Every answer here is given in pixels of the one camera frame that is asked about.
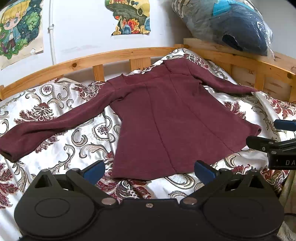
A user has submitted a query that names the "white floral bedspread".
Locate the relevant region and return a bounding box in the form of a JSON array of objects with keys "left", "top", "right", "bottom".
[{"left": 0, "top": 47, "right": 296, "bottom": 241}]

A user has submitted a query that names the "maroon long-sleeve top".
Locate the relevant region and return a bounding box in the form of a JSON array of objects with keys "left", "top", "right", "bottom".
[{"left": 1, "top": 58, "right": 261, "bottom": 180}]

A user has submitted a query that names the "blond cartoon boy poster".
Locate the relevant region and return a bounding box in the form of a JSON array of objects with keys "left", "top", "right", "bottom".
[{"left": 1, "top": 0, "right": 44, "bottom": 70}]

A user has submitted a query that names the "white wall pipe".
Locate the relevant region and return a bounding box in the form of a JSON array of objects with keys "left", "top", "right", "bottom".
[{"left": 48, "top": 0, "right": 57, "bottom": 65}]

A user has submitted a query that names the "wooden bed frame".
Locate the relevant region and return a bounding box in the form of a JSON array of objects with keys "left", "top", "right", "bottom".
[{"left": 0, "top": 38, "right": 296, "bottom": 103}]

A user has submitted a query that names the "plastic-wrapped blue bedding bag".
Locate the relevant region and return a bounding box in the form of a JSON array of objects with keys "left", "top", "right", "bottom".
[{"left": 171, "top": 0, "right": 273, "bottom": 57}]

